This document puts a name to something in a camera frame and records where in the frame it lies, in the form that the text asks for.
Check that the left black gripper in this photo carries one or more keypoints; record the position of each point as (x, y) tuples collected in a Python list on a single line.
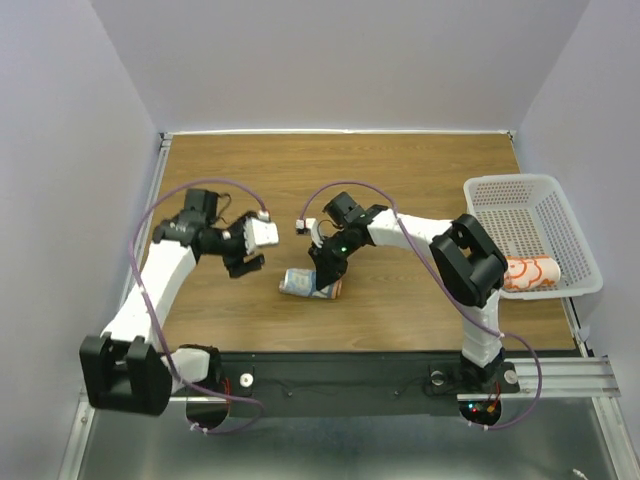
[(241, 269)]

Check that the lettered beige towel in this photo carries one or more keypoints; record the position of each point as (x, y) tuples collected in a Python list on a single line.
[(302, 283)]

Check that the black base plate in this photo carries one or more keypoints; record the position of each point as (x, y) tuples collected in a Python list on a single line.
[(352, 384)]

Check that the orange flower towel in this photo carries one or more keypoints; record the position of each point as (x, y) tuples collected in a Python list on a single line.
[(530, 273)]

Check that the white plastic basket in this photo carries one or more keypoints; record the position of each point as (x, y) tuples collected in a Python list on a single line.
[(528, 215)]

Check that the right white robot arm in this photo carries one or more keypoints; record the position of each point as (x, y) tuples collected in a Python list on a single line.
[(460, 255)]

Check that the aluminium rail frame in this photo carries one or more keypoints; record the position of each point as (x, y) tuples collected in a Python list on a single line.
[(564, 423)]

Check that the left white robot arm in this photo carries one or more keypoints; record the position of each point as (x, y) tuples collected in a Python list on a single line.
[(129, 366)]

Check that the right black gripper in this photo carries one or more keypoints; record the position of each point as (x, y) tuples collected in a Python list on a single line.
[(328, 269)]

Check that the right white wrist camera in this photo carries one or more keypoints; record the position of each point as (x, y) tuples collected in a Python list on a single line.
[(310, 227)]

